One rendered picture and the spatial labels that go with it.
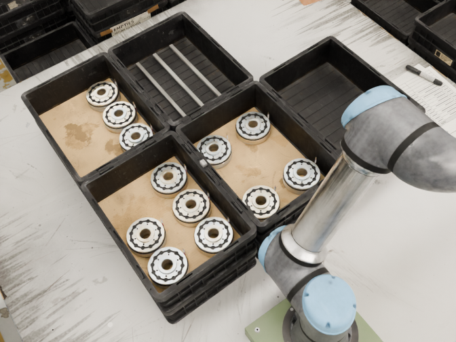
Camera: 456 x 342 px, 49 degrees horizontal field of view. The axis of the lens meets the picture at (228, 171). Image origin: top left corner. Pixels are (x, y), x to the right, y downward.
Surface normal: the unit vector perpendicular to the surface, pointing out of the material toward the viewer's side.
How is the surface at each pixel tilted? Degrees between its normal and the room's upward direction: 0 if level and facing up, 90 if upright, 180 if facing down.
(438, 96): 0
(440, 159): 38
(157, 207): 0
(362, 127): 63
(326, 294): 6
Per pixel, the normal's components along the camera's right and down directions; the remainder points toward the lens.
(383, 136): -0.72, 0.07
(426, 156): -0.23, 0.07
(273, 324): -0.05, -0.57
